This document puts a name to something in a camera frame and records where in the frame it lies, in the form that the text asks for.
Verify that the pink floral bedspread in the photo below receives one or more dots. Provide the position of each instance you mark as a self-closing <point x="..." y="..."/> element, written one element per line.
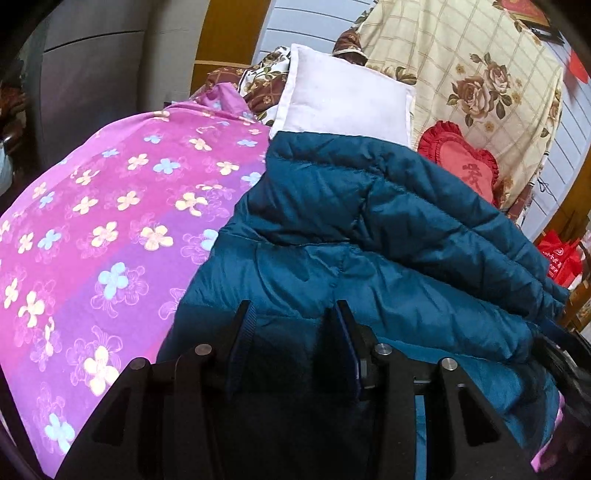
<point x="97" y="253"/>

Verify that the white pillow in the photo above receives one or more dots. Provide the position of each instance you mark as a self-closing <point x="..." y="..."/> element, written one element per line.
<point x="324" y="94"/>

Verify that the brown floral quilt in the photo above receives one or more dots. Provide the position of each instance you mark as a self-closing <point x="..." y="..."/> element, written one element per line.
<point x="260" y="85"/>

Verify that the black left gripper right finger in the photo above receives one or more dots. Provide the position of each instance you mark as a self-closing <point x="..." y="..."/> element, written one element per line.
<point x="401" y="418"/>

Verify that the red shopping bag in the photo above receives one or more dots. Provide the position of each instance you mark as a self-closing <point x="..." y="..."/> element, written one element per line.
<point x="565" y="261"/>

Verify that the beige floral blanket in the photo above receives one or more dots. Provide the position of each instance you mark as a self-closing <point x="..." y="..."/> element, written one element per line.
<point x="476" y="65"/>

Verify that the grey wardrobe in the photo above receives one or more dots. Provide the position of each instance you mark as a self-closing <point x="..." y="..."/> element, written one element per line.
<point x="93" y="62"/>

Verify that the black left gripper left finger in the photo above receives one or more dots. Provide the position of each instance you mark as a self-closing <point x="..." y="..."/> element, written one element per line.
<point x="164" y="420"/>

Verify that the red heart cushion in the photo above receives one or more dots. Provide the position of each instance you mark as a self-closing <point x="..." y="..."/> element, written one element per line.
<point x="445" y="145"/>

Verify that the teal puffer jacket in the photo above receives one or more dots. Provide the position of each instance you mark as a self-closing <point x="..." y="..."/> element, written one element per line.
<point x="433" y="268"/>

